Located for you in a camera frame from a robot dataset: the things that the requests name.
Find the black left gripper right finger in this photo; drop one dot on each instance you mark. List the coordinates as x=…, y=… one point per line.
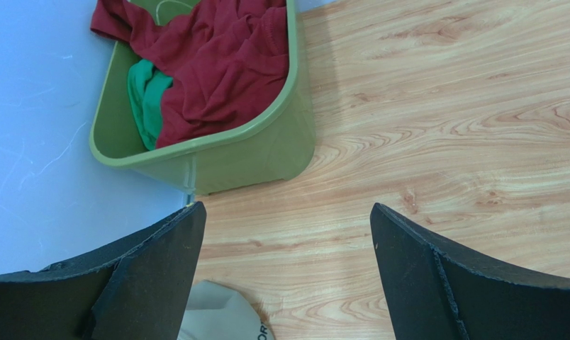
x=436, y=288

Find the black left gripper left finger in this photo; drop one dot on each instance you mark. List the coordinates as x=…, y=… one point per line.
x=136, y=287

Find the dark red t-shirt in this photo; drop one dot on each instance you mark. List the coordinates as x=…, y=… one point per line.
x=229, y=60

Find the beige bucket hat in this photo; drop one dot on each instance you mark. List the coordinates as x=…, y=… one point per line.
x=215, y=312

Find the green plastic laundry basket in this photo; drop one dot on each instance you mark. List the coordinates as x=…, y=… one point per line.
x=276, y=145

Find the green t-shirt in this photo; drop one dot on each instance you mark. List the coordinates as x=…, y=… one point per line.
x=146, y=85

